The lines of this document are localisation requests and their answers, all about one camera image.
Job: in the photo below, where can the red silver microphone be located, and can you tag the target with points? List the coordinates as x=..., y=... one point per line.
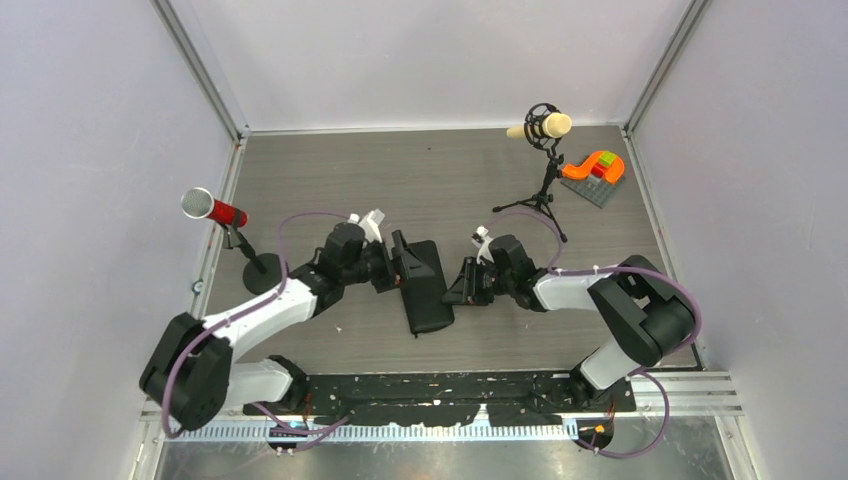
x=199, y=203

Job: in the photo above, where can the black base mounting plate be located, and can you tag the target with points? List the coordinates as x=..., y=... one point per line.
x=509, y=398

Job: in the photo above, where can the beige microphone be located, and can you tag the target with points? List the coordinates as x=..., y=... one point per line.
x=541, y=127

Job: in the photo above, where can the black zip tool case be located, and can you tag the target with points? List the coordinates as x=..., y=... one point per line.
x=422, y=298

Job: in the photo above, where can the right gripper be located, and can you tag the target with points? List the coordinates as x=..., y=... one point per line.
x=466, y=289

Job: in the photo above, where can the green lego brick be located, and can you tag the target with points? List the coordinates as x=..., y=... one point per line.
x=607, y=159

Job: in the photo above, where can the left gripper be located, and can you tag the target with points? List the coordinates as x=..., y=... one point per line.
x=404, y=264

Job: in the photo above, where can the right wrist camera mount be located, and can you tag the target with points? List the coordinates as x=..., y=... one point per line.
x=482, y=240

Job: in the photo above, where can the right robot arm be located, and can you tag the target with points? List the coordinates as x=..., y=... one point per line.
x=648, y=316

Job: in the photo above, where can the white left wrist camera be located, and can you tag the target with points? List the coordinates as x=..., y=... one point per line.
x=370, y=224

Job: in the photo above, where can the grey lego baseplate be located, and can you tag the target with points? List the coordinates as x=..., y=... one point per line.
x=596, y=191

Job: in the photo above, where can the red lego brick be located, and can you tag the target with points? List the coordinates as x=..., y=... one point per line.
x=598, y=171

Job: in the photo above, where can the orange curved toy piece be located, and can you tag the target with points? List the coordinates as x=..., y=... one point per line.
x=582, y=171

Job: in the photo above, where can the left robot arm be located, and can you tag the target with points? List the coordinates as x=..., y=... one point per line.
x=194, y=371

